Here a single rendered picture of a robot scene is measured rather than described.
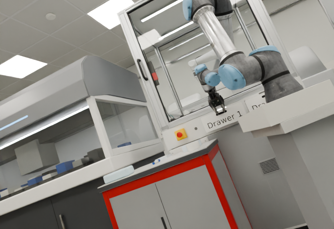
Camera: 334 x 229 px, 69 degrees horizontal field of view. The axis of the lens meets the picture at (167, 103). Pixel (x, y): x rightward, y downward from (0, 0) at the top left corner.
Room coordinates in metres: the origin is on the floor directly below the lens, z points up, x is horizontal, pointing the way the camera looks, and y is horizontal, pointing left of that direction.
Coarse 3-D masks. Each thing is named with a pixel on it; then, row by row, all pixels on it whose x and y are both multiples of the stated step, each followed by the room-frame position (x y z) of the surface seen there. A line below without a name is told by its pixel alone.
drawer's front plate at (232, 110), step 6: (240, 102) 1.61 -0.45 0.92; (228, 108) 1.63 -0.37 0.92; (234, 108) 1.62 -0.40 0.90; (240, 108) 1.61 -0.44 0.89; (210, 114) 1.66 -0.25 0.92; (222, 114) 1.64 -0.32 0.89; (228, 114) 1.63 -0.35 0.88; (234, 114) 1.62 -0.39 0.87; (204, 120) 1.67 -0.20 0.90; (210, 120) 1.66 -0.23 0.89; (216, 120) 1.65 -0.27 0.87; (222, 120) 1.64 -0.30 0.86; (228, 120) 1.63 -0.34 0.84; (234, 120) 1.63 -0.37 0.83; (204, 126) 1.67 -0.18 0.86; (210, 126) 1.66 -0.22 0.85; (216, 126) 1.66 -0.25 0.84; (222, 126) 1.65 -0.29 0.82
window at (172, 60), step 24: (168, 0) 1.75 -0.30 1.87; (240, 0) 1.64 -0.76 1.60; (144, 24) 1.81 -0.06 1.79; (168, 24) 1.77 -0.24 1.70; (192, 24) 1.73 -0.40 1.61; (240, 24) 1.66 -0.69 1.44; (144, 48) 1.83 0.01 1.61; (168, 48) 1.78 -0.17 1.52; (192, 48) 1.74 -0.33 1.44; (240, 48) 1.67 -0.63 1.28; (168, 72) 1.80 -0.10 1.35; (192, 72) 1.76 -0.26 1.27; (168, 96) 1.82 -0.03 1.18; (192, 96) 1.78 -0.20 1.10
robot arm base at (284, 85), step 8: (288, 72) 0.98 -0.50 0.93; (264, 80) 1.00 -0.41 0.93; (272, 80) 0.98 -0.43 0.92; (280, 80) 0.96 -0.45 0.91; (288, 80) 0.96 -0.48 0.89; (296, 80) 1.00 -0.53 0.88; (264, 88) 1.03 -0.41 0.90; (272, 88) 0.98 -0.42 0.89; (280, 88) 0.96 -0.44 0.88; (288, 88) 0.95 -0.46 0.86; (296, 88) 0.95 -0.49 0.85; (272, 96) 0.98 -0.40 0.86; (280, 96) 0.96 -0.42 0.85
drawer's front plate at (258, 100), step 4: (256, 96) 1.65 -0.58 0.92; (260, 96) 1.64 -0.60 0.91; (248, 100) 1.66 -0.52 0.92; (252, 100) 1.66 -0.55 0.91; (256, 100) 1.65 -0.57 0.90; (260, 100) 1.64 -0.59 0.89; (264, 100) 1.64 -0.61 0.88; (248, 104) 1.66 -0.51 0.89; (252, 104) 1.66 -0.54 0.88; (256, 104) 1.65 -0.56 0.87; (260, 104) 1.65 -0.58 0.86; (248, 108) 1.67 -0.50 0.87; (252, 108) 1.66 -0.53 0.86
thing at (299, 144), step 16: (320, 112) 0.88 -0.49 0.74; (272, 128) 0.94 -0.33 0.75; (288, 128) 0.87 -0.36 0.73; (304, 128) 0.92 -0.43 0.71; (320, 128) 0.92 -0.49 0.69; (272, 144) 1.08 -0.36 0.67; (288, 144) 0.96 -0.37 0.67; (304, 144) 0.91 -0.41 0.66; (320, 144) 0.92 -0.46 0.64; (288, 160) 1.01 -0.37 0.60; (304, 160) 0.91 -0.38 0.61; (320, 160) 0.92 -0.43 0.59; (288, 176) 1.07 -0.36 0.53; (304, 176) 0.95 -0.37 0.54; (320, 176) 0.91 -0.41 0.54; (304, 192) 1.01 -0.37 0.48; (320, 192) 0.91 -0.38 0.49; (304, 208) 1.06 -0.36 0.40; (320, 208) 0.95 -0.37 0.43; (320, 224) 1.00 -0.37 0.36
